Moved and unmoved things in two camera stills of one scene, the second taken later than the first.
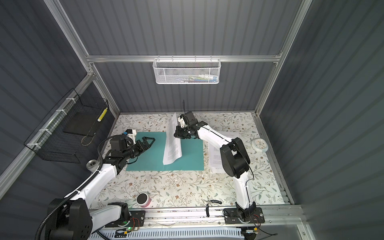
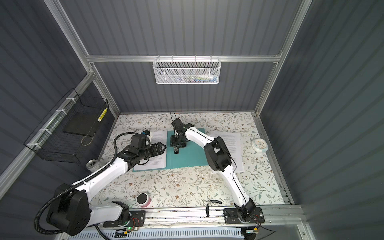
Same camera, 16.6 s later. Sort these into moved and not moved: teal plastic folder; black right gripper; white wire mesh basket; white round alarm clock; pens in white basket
Moved: black right gripper
Not moved: teal plastic folder; pens in white basket; white round alarm clock; white wire mesh basket
